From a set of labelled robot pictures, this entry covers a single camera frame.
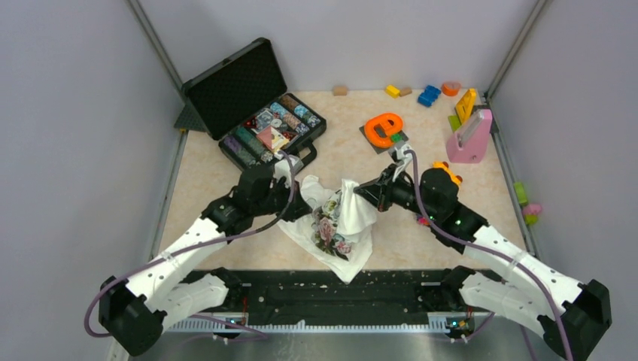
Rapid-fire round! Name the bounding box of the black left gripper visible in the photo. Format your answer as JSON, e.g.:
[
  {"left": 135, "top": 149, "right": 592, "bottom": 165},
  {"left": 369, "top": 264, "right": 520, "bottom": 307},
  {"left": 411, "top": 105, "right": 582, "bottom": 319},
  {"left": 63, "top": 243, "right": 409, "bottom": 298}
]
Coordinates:
[{"left": 251, "top": 176, "right": 311, "bottom": 222}]

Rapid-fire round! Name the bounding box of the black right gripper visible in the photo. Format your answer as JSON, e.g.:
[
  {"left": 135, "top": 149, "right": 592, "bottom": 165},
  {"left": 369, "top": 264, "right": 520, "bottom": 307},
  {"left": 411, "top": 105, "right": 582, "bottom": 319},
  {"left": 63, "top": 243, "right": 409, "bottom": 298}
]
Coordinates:
[{"left": 355, "top": 163, "right": 439, "bottom": 221}]

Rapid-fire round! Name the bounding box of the white printed t-shirt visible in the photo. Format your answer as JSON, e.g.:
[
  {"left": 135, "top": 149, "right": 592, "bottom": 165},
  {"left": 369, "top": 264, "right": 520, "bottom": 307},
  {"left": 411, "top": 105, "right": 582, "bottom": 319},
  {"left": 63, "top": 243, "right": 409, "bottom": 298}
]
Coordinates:
[{"left": 278, "top": 175, "right": 378, "bottom": 284}]

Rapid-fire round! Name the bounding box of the colourful beaded brooch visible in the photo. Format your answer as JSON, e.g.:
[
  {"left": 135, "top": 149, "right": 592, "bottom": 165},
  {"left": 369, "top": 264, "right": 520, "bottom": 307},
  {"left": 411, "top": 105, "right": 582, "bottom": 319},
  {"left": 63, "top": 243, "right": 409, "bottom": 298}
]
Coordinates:
[{"left": 416, "top": 215, "right": 430, "bottom": 226}]

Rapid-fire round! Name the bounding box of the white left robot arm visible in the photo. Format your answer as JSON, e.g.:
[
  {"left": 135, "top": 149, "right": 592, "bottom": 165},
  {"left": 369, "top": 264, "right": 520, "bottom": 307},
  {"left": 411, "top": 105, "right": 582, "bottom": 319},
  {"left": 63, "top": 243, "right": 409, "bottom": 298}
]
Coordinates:
[{"left": 91, "top": 160, "right": 311, "bottom": 356}]

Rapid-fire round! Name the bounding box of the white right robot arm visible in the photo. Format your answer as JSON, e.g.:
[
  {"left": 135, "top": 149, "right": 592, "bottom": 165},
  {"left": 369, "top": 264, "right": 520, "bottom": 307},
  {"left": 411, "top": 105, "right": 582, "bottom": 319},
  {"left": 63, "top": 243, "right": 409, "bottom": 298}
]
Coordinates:
[{"left": 355, "top": 165, "right": 612, "bottom": 360}]

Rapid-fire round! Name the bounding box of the dark grey square mat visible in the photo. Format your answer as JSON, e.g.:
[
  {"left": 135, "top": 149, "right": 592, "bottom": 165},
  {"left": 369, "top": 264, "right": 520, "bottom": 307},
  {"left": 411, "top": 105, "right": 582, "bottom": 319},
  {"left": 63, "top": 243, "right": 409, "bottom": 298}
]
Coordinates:
[{"left": 359, "top": 126, "right": 409, "bottom": 154}]

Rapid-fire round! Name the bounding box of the orange letter e toy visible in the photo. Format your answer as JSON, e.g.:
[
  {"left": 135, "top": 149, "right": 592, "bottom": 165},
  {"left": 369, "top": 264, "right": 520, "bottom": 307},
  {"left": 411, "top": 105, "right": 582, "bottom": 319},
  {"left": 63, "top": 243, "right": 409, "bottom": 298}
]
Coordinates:
[{"left": 364, "top": 113, "right": 403, "bottom": 148}]

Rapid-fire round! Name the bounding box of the yellow toy car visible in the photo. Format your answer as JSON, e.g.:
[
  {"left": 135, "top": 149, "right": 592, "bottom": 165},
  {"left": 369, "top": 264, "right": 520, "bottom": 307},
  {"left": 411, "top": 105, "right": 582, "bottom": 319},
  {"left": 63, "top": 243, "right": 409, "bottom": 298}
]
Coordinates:
[{"left": 433, "top": 161, "right": 463, "bottom": 187}]

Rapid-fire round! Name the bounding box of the pink wedge stand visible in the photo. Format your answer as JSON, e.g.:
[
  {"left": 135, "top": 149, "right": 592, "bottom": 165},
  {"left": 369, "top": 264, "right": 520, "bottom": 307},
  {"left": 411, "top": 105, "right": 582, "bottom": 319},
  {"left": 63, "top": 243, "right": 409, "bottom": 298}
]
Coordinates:
[{"left": 445, "top": 109, "right": 493, "bottom": 164}]

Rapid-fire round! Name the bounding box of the green flat toy piece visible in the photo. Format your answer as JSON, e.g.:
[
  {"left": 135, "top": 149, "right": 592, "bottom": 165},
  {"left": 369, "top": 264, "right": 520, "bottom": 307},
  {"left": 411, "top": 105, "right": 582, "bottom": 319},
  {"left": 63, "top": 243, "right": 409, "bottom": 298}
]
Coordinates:
[{"left": 448, "top": 115, "right": 462, "bottom": 132}]

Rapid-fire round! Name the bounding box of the yellow toy brick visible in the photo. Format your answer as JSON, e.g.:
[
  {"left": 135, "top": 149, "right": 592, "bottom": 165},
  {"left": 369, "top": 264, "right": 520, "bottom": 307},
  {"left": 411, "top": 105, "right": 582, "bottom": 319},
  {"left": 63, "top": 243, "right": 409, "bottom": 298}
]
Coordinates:
[{"left": 384, "top": 84, "right": 401, "bottom": 99}]

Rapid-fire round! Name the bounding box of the blue toy brick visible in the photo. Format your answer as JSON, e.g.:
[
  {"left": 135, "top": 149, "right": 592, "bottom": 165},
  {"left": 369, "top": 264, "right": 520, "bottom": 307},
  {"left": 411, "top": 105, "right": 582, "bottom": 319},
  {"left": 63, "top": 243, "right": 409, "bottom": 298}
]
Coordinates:
[{"left": 417, "top": 85, "right": 442, "bottom": 108}]

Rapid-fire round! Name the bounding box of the tan wooden block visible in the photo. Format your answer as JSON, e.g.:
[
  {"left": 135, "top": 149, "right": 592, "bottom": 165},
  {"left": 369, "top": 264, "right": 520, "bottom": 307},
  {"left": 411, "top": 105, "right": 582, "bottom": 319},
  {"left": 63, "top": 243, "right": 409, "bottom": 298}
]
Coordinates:
[{"left": 332, "top": 85, "right": 348, "bottom": 96}]

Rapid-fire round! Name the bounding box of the yellow perforated toy block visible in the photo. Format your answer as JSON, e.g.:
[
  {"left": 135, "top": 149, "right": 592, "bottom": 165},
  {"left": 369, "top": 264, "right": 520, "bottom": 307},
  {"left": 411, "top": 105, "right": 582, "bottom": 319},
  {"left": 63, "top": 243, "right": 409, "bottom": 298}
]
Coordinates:
[{"left": 455, "top": 88, "right": 477, "bottom": 125}]

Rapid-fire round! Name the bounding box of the black poker chip case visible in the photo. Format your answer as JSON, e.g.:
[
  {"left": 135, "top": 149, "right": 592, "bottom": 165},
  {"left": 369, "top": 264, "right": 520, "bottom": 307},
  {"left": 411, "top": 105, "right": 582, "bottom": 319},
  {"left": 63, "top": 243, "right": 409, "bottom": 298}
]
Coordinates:
[{"left": 175, "top": 38, "right": 327, "bottom": 170}]

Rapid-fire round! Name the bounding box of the orange tape roll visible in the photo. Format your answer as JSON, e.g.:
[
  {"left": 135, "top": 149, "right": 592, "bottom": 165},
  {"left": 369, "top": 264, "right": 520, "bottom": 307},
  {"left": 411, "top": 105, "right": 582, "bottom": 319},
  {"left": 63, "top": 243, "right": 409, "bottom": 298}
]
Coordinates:
[{"left": 441, "top": 81, "right": 461, "bottom": 97}]

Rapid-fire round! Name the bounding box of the pink and green toy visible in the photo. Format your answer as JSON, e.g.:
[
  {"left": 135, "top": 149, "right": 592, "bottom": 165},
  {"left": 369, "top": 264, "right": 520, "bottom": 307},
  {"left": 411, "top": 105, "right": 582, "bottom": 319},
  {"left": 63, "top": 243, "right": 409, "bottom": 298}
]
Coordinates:
[{"left": 513, "top": 182, "right": 542, "bottom": 226}]

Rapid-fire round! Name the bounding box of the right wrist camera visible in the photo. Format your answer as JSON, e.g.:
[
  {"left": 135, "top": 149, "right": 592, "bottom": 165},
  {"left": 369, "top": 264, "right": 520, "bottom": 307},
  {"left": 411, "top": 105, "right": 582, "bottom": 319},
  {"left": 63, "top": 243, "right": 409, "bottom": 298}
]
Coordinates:
[{"left": 390, "top": 141, "right": 414, "bottom": 182}]

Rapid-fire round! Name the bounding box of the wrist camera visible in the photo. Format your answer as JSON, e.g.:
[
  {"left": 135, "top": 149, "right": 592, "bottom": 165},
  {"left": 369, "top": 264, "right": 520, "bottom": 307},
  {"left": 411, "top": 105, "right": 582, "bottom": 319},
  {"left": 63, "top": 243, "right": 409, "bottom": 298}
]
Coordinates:
[
  {"left": 390, "top": 141, "right": 414, "bottom": 182},
  {"left": 273, "top": 154, "right": 304, "bottom": 187}
]

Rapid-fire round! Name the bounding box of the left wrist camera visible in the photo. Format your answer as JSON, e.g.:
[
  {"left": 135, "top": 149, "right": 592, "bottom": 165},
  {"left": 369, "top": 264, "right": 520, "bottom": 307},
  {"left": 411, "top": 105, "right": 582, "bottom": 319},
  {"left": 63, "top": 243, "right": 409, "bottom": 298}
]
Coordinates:
[{"left": 273, "top": 154, "right": 304, "bottom": 187}]

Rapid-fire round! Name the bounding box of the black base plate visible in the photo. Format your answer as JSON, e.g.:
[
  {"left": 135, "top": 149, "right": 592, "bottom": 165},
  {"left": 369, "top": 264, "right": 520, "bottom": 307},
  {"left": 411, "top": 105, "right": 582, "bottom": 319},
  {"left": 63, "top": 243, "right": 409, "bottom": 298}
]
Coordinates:
[{"left": 194, "top": 268, "right": 492, "bottom": 327}]

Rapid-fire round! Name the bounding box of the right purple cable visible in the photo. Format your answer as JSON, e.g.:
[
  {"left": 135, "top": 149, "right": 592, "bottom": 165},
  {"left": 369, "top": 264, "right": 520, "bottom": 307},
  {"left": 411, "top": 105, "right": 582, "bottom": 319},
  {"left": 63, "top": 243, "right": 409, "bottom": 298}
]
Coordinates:
[{"left": 406, "top": 149, "right": 575, "bottom": 361}]

